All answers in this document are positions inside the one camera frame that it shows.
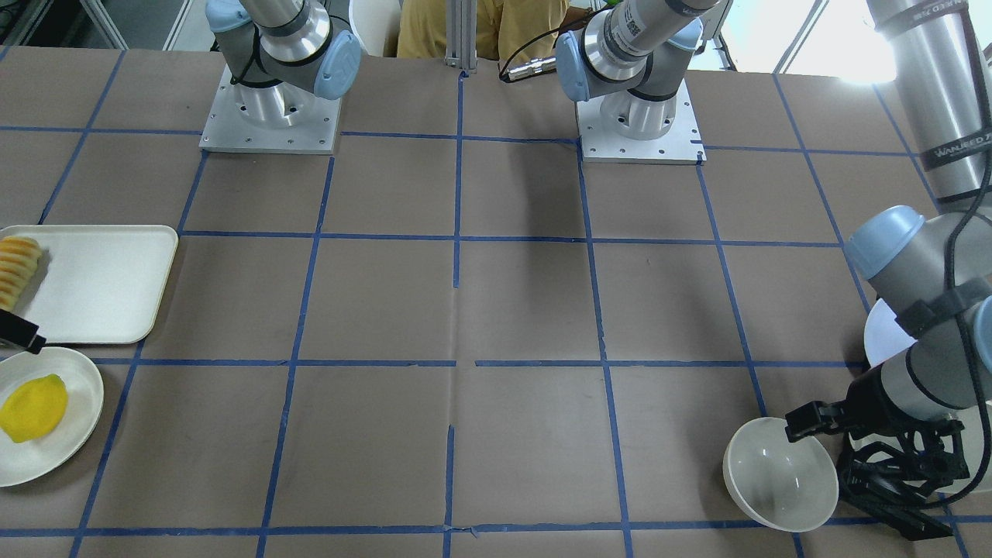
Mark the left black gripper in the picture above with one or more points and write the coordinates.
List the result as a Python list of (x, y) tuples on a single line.
[(874, 397)]

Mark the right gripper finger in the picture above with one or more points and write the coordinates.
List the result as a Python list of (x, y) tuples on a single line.
[(20, 334)]

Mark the white ceramic bowl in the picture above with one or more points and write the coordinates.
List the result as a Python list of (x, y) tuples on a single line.
[(789, 486)]

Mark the yellow lemon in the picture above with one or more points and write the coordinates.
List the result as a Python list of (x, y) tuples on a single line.
[(34, 409)]

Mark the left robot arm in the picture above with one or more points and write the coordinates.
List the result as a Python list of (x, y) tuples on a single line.
[(934, 274)]

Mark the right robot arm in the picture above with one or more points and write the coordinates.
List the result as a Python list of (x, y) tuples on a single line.
[(288, 65)]

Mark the black dish rack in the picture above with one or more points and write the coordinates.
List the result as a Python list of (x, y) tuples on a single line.
[(893, 478)]

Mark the sliced yellow bread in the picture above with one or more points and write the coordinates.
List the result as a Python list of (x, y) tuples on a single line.
[(20, 258)]

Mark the white rectangular tray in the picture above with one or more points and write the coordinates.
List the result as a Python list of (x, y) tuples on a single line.
[(96, 284)]

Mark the light blue plate in rack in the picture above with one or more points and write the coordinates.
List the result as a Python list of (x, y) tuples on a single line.
[(883, 338)]

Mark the cream round plate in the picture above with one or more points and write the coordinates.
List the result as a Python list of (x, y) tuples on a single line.
[(23, 462)]

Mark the white chair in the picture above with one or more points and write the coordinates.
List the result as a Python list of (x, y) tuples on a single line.
[(376, 25)]

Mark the person in yellow shirt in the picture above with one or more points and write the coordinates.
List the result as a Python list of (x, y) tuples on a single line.
[(515, 31)]

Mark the aluminium frame post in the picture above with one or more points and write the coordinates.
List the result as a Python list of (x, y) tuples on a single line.
[(460, 52)]

